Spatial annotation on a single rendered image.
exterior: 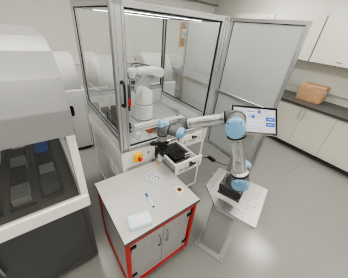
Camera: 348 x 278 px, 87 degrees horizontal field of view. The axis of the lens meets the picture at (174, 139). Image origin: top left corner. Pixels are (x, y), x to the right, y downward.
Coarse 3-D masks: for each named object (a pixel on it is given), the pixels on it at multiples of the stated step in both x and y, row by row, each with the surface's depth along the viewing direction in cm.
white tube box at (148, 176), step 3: (147, 174) 155; (150, 174) 155; (153, 174) 155; (156, 174) 156; (147, 177) 152; (150, 177) 153; (153, 177) 153; (156, 177) 153; (159, 177) 153; (150, 180) 151; (153, 180) 149; (156, 180) 150; (159, 180) 151; (153, 183) 150; (156, 183) 149
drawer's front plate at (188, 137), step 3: (195, 132) 197; (198, 132) 198; (201, 132) 202; (186, 135) 190; (189, 135) 191; (192, 135) 194; (195, 135) 197; (198, 135) 201; (201, 135) 204; (183, 138) 188; (186, 138) 191; (189, 138) 194; (195, 138) 200; (183, 141) 190; (186, 141) 193; (189, 141) 196; (192, 141) 199; (183, 144) 192; (186, 144) 195
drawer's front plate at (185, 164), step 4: (196, 156) 161; (200, 156) 162; (188, 160) 155; (192, 160) 158; (196, 160) 162; (200, 160) 166; (176, 164) 149; (180, 164) 150; (184, 164) 154; (188, 164) 157; (196, 164) 165; (176, 168) 150; (180, 168) 153; (184, 168) 157; (188, 168) 160; (176, 172) 152; (180, 172) 155
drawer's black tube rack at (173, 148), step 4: (172, 144) 179; (176, 144) 180; (172, 148) 173; (176, 148) 173; (180, 148) 174; (172, 152) 167; (176, 152) 173; (180, 152) 168; (184, 152) 169; (168, 156) 167; (172, 156) 163; (176, 156) 163; (188, 156) 169; (172, 160) 162; (176, 160) 163; (180, 160) 164
